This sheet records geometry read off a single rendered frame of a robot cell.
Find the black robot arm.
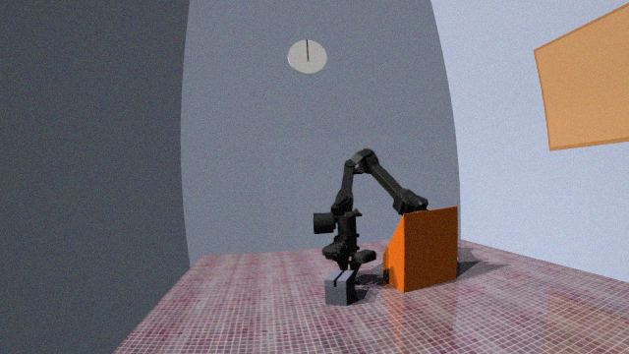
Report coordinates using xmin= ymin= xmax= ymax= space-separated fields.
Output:
xmin=314 ymin=148 xmax=429 ymax=261

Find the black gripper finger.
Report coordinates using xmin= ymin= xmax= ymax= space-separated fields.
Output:
xmin=336 ymin=257 xmax=349 ymax=271
xmin=347 ymin=261 xmax=361 ymax=279

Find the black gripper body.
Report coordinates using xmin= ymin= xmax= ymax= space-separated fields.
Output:
xmin=335 ymin=231 xmax=376 ymax=264

